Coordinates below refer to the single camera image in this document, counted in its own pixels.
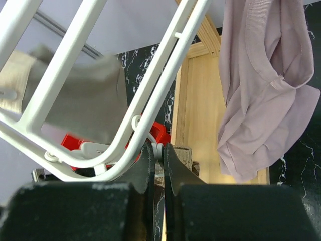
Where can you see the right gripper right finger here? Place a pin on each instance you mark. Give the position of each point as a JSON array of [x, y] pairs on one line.
[[196, 210]]

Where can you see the brown argyle sock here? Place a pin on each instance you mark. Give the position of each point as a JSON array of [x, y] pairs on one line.
[[184, 154]]

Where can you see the mauve sock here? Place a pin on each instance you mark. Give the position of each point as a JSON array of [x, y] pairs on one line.
[[265, 65]]

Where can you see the white clip hanger frame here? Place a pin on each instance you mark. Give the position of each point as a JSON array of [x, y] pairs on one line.
[[25, 133]]

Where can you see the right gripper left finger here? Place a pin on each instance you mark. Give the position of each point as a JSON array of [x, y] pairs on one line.
[[56, 210]]

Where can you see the wooden stand with tray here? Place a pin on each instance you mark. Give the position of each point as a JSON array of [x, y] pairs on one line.
[[199, 107]]

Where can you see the white hanger clip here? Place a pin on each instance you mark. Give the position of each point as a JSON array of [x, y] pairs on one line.
[[156, 150]]

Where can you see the red plastic tray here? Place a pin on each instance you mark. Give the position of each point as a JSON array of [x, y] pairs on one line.
[[158, 132]]

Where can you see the grey beige sock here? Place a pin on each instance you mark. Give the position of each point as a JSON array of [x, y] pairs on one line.
[[91, 104]]

